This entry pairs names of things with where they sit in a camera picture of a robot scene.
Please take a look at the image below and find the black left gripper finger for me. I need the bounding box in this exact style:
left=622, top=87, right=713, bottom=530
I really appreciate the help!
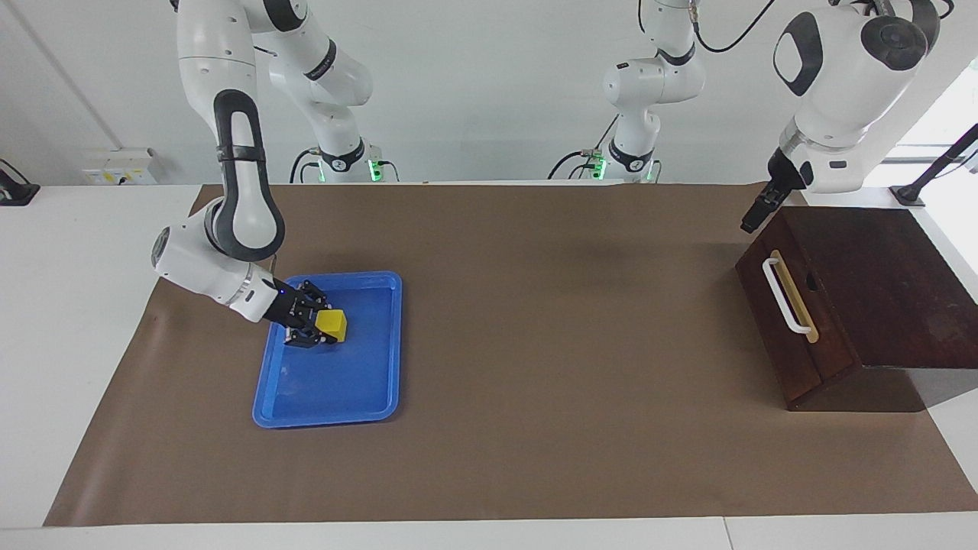
left=739, top=189, right=782, bottom=235

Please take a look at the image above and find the yellow cube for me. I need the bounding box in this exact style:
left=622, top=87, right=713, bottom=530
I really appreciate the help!
left=316, top=308, right=349, bottom=343

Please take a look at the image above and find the wooden drawer with white handle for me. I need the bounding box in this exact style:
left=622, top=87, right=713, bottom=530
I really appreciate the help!
left=735, top=212, right=863, bottom=406

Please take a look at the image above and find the black stand arm with base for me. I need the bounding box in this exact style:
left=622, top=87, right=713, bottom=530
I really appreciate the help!
left=890, top=124, right=978, bottom=209

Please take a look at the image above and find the dark wooden drawer cabinet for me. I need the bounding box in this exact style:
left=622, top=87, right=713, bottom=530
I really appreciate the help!
left=779, top=206, right=978, bottom=413

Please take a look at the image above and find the blue plastic tray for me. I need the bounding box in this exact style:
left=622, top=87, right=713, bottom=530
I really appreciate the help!
left=252, top=271, right=403, bottom=429

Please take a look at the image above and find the brown table mat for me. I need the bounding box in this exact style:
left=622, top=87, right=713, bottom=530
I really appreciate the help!
left=44, top=182, right=978, bottom=528

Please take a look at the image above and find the black right arm base cable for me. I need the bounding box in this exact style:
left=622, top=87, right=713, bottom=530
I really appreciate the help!
left=289, top=149, right=323, bottom=184

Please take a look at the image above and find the black arm base cable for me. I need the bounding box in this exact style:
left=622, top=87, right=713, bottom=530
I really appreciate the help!
left=289, top=149, right=323, bottom=184
left=547, top=115, right=621, bottom=181

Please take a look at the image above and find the black left arm wrist cable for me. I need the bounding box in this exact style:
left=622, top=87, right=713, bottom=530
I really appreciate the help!
left=690, top=0, right=777, bottom=54

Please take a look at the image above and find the black left arm base cable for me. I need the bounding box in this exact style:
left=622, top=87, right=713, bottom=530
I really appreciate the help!
left=547, top=115, right=621, bottom=181

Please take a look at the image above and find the white wall outlet box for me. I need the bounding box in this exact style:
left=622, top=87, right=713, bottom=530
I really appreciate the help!
left=83, top=148, right=159, bottom=186

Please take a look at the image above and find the black table clamp mount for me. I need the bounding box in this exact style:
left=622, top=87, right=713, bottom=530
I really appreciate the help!
left=0, top=159, right=40, bottom=207

